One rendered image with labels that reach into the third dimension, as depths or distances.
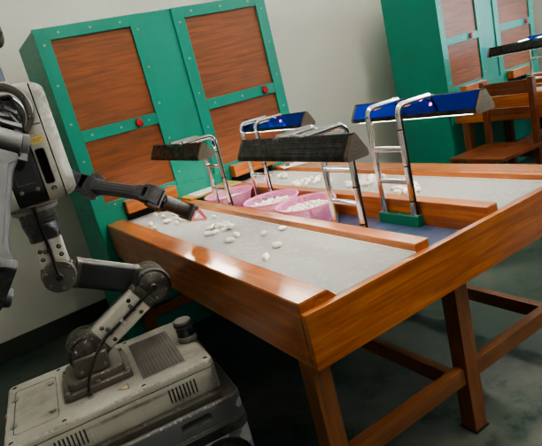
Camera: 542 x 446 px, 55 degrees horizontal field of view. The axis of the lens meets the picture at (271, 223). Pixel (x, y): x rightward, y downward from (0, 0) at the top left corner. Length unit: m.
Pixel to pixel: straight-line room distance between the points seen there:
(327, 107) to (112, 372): 3.42
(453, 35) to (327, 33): 1.05
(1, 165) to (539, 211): 1.61
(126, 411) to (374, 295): 0.87
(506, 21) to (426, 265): 3.99
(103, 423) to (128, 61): 1.92
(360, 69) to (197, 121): 2.32
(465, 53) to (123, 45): 2.89
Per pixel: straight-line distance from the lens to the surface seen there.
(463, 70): 4.78
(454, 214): 1.85
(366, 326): 1.42
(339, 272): 1.49
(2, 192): 1.26
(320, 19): 4.83
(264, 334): 1.55
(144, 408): 1.80
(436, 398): 1.83
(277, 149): 1.70
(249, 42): 3.34
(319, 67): 4.74
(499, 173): 2.15
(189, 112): 3.10
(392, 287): 1.46
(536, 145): 3.95
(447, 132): 4.66
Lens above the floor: 1.30
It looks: 15 degrees down
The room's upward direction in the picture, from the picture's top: 14 degrees counter-clockwise
